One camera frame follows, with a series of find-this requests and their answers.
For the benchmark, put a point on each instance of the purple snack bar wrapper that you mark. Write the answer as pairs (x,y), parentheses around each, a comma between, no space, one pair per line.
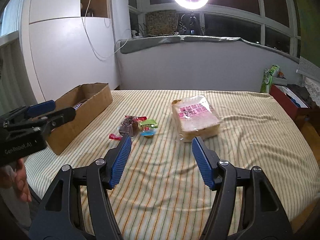
(76,106)

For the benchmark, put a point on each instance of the green tissue pack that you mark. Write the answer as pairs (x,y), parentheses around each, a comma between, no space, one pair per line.
(268,76)

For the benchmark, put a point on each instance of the green jelly cup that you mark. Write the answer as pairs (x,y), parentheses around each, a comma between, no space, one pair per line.
(148,128)

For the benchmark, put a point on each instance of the person's left hand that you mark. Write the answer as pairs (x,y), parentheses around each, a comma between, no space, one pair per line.
(17,179)

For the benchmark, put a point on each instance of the sliced bread loaf bag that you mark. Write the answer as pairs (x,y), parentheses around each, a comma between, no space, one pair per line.
(195,117)

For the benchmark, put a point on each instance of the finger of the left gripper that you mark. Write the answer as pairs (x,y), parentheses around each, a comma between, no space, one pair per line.
(23,121)
(41,108)

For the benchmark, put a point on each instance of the red dark snack packet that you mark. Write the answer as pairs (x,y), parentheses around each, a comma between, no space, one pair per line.
(130,125)

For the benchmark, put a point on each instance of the brown cardboard box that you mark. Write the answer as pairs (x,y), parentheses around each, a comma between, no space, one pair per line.
(98,97)

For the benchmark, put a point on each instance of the small red candy wrapper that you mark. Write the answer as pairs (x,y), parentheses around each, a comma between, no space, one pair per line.
(115,137)

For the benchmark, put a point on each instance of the grey windowsill cushion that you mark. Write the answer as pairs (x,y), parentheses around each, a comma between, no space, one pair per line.
(136,44)

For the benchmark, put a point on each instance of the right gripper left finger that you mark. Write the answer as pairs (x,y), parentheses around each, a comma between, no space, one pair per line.
(60,211)

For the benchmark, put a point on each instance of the green wall painting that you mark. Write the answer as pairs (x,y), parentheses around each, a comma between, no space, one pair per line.
(308,11)

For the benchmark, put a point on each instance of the woven wicker basket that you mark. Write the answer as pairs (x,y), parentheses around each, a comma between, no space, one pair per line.
(163,22)

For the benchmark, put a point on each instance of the red storage box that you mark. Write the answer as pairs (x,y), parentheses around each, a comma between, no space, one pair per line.
(290,102)

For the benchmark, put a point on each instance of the striped beige bed cover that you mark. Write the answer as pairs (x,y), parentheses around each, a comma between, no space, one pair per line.
(161,194)

